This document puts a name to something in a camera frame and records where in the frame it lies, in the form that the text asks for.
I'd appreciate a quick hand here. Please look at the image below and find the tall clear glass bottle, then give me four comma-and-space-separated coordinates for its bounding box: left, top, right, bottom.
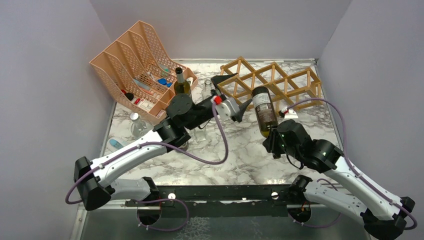
201, 79, 214, 100

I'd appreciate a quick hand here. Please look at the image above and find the wooden lattice wine rack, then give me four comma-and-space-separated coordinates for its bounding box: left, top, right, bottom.
219, 56, 323, 111

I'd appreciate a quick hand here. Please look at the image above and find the green wine bottle gold label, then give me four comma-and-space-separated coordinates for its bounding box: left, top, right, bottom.
173, 67, 192, 98

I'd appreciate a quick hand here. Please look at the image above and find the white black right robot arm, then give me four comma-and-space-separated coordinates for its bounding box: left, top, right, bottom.
262, 119, 415, 240

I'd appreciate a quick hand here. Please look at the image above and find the blue item in organizer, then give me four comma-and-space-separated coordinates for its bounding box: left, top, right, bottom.
156, 78, 173, 88

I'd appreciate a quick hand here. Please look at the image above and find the clear bottle blue content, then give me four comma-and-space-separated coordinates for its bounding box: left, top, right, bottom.
106, 136, 128, 152

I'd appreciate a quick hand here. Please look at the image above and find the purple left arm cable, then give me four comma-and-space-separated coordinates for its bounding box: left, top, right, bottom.
64, 100, 230, 206

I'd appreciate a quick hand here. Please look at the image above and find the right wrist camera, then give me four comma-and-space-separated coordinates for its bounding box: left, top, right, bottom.
278, 108, 299, 120

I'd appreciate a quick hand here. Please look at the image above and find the round clear flask silver cap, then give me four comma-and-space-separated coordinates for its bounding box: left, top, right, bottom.
129, 112, 149, 139

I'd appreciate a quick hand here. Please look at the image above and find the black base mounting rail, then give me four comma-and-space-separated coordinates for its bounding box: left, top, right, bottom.
124, 184, 306, 218

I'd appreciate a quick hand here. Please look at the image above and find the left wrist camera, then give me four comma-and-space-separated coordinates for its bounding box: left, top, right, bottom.
210, 96, 240, 122

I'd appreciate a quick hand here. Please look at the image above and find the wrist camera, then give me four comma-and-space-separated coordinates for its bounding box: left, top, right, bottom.
210, 96, 240, 122
278, 108, 299, 120

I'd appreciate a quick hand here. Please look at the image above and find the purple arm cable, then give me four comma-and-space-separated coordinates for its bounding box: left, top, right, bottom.
64, 100, 230, 206
286, 97, 419, 231

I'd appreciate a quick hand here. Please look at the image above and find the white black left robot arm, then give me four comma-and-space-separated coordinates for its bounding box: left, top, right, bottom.
65, 88, 252, 211

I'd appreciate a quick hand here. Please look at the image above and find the dark labelled wine bottle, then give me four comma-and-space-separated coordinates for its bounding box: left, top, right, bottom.
251, 86, 278, 138

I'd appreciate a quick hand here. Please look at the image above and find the peach plastic file organizer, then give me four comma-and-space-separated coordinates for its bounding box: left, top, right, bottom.
90, 21, 198, 125

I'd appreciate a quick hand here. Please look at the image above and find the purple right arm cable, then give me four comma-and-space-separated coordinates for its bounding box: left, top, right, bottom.
286, 97, 419, 231

